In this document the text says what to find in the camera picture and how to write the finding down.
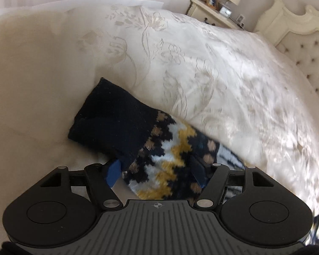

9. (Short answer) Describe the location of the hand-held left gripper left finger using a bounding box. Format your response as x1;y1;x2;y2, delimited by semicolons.
39;159;123;210

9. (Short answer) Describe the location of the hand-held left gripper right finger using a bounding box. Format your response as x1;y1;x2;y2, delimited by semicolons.
189;155;273;209

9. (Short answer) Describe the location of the navy patterned knit sweater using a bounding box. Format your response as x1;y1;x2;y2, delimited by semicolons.
68;78;252;201

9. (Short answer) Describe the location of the white embroidered bedspread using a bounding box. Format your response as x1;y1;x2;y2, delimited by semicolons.
0;1;319;220

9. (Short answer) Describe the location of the cream nightstand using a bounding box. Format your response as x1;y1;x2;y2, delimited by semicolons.
185;0;246;31

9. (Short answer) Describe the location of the cream tufted headboard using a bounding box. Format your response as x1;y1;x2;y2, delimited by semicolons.
252;0;319;113

